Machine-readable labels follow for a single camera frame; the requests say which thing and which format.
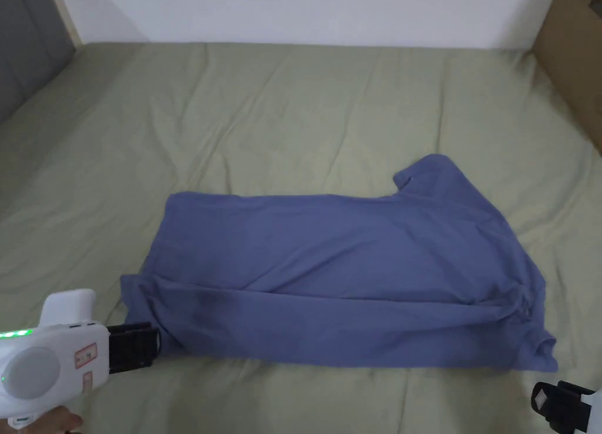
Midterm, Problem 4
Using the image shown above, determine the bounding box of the bed with pale green sheet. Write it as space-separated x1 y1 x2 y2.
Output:
0 41 602 434

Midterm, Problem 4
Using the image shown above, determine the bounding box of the brown cardboard carton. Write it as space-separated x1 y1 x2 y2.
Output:
533 0 602 149

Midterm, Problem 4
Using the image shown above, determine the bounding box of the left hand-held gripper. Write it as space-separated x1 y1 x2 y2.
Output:
0 288 163 429

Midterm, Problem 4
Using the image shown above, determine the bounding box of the grey padded headboard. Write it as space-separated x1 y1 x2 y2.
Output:
0 0 86 124

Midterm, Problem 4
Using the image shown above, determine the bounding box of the person's left hand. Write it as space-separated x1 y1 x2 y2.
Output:
0 405 86 434

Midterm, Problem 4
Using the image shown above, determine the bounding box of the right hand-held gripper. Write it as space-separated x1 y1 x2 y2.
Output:
530 380 602 434

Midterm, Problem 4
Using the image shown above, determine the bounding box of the blue shirt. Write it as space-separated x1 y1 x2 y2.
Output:
119 153 559 373

